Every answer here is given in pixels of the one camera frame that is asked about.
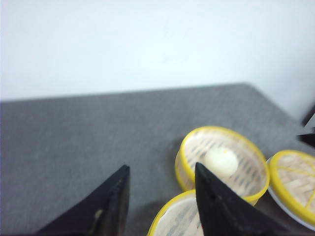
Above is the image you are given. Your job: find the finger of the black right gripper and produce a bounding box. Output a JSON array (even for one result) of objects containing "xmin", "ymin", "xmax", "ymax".
[{"xmin": 297, "ymin": 120, "xmax": 315, "ymax": 148}]

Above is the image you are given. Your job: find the white plate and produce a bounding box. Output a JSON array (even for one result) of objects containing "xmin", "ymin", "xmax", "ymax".
[{"xmin": 266, "ymin": 157, "xmax": 315, "ymax": 231}]

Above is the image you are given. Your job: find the white swirl steamed bun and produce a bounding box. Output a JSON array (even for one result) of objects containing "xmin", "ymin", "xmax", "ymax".
[{"xmin": 204, "ymin": 147, "xmax": 239, "ymax": 177}]

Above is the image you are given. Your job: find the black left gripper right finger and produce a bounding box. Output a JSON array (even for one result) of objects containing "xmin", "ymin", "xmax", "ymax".
[{"xmin": 195, "ymin": 163, "xmax": 295, "ymax": 236}]

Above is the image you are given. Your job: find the bamboo steamer basket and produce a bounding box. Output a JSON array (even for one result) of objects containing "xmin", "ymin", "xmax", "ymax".
[{"xmin": 175, "ymin": 126, "xmax": 270, "ymax": 206}]

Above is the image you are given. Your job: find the woven bamboo steamer lid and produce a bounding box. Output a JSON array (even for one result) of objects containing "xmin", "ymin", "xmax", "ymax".
[{"xmin": 268, "ymin": 149, "xmax": 315, "ymax": 220}]

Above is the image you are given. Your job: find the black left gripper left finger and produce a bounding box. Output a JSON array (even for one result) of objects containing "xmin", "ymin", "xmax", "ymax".
[{"xmin": 35, "ymin": 165, "xmax": 130, "ymax": 236}]

